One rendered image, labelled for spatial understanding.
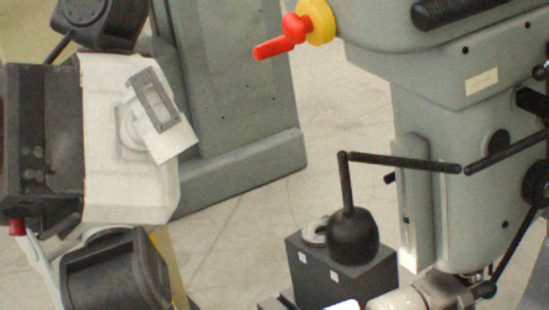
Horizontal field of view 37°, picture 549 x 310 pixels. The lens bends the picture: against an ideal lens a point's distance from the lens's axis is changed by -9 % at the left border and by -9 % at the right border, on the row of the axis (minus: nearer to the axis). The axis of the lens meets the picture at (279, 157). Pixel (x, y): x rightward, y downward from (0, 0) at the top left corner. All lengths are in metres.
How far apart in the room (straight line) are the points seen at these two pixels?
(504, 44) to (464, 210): 0.25
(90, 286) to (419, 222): 0.47
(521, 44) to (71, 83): 0.63
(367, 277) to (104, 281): 0.67
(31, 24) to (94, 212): 1.55
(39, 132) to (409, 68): 0.51
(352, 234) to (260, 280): 2.45
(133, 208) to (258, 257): 2.48
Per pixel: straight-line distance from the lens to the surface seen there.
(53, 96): 1.24
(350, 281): 1.72
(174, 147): 1.17
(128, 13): 1.34
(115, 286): 1.21
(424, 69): 1.08
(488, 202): 1.21
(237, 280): 3.60
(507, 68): 1.11
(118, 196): 1.23
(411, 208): 1.22
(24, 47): 2.73
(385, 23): 0.96
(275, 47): 1.13
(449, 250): 1.26
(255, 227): 3.90
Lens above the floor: 2.13
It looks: 29 degrees down
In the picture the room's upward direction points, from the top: 10 degrees counter-clockwise
